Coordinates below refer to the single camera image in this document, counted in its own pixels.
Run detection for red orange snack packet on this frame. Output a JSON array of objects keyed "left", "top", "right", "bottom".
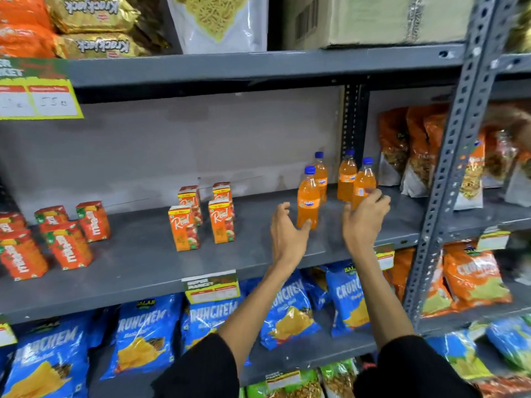
[{"left": 475, "top": 375, "right": 531, "bottom": 398}]

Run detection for yellow green shelf price label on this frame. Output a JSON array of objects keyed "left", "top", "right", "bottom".
[
  {"left": 265, "top": 370, "right": 303, "bottom": 392},
  {"left": 375, "top": 243, "right": 396, "bottom": 271},
  {"left": 0, "top": 323, "right": 18, "bottom": 348},
  {"left": 181, "top": 269, "right": 241, "bottom": 305},
  {"left": 477, "top": 227, "right": 511, "bottom": 252}
]

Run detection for row of blue snack packets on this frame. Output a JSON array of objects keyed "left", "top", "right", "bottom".
[{"left": 0, "top": 261, "right": 395, "bottom": 398}]

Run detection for red mango drink carton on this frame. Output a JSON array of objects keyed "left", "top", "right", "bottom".
[
  {"left": 0, "top": 230, "right": 50, "bottom": 282},
  {"left": 34, "top": 205, "right": 69, "bottom": 227},
  {"left": 40, "top": 221, "right": 94, "bottom": 271},
  {"left": 76, "top": 201, "right": 111, "bottom": 243},
  {"left": 0, "top": 211, "right": 28, "bottom": 235}
]

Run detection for blue green snack packet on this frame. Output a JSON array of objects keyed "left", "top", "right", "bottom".
[
  {"left": 427, "top": 331, "right": 494, "bottom": 382},
  {"left": 485, "top": 316, "right": 531, "bottom": 372}
]

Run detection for person's left forearm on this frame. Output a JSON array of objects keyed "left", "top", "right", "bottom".
[{"left": 218, "top": 255, "right": 304, "bottom": 375}]

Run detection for large yellow green price tag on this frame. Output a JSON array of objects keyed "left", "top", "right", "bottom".
[{"left": 0, "top": 58, "right": 84, "bottom": 121}]

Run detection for orange juice carton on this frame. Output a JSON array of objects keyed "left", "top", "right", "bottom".
[
  {"left": 208, "top": 199, "right": 236, "bottom": 244},
  {"left": 178, "top": 185, "right": 203, "bottom": 227},
  {"left": 168, "top": 205, "right": 201, "bottom": 252},
  {"left": 212, "top": 182, "right": 235, "bottom": 218}
]

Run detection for orange soda bottle blue cap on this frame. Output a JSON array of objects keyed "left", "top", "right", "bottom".
[
  {"left": 352, "top": 157, "right": 377, "bottom": 210},
  {"left": 296, "top": 166, "right": 321, "bottom": 231},
  {"left": 337, "top": 149, "right": 358, "bottom": 203},
  {"left": 313, "top": 152, "right": 329, "bottom": 204}
]

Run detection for white noodle snack packet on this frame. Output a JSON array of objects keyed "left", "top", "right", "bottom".
[{"left": 165, "top": 0, "right": 270, "bottom": 54}]

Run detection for orange biscuit packet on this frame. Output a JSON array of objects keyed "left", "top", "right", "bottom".
[
  {"left": 0, "top": 25, "right": 57, "bottom": 59},
  {"left": 0, "top": 0, "right": 54, "bottom": 31}
]

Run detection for person's left black sleeve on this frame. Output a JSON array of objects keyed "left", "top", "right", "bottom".
[{"left": 151, "top": 333, "right": 241, "bottom": 398}]

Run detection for person's right hand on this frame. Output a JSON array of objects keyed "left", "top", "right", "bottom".
[{"left": 342, "top": 188, "right": 391, "bottom": 256}]

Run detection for person's left hand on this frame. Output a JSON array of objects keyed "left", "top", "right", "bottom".
[{"left": 270, "top": 202, "right": 312, "bottom": 266}]

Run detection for orange clear namkeen packet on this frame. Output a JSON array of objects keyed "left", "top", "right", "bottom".
[
  {"left": 504, "top": 152, "right": 531, "bottom": 208},
  {"left": 400, "top": 105, "right": 449, "bottom": 198},
  {"left": 423, "top": 113, "right": 486, "bottom": 211},
  {"left": 377, "top": 107, "right": 410, "bottom": 187},
  {"left": 483, "top": 128, "right": 519, "bottom": 189}
]

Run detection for gold biscuit packet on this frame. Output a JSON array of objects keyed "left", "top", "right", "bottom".
[
  {"left": 53, "top": 32, "right": 151, "bottom": 59},
  {"left": 45, "top": 0, "right": 141, "bottom": 34}
]

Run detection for grey metal shelving rack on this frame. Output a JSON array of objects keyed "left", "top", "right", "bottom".
[{"left": 0, "top": 0, "right": 531, "bottom": 398}]

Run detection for person's right forearm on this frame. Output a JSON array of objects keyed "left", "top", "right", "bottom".
[{"left": 351, "top": 245, "right": 416, "bottom": 351}]

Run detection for brown cardboard box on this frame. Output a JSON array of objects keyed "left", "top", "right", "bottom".
[{"left": 282, "top": 0, "right": 476, "bottom": 50}]

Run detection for person's black sleeve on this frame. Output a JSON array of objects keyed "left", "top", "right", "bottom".
[
  {"left": 151, "top": 333, "right": 241, "bottom": 398},
  {"left": 353, "top": 336, "right": 483, "bottom": 398}
]

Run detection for person's right black sleeve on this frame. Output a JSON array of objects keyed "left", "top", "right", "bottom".
[{"left": 353, "top": 336, "right": 483, "bottom": 398}]

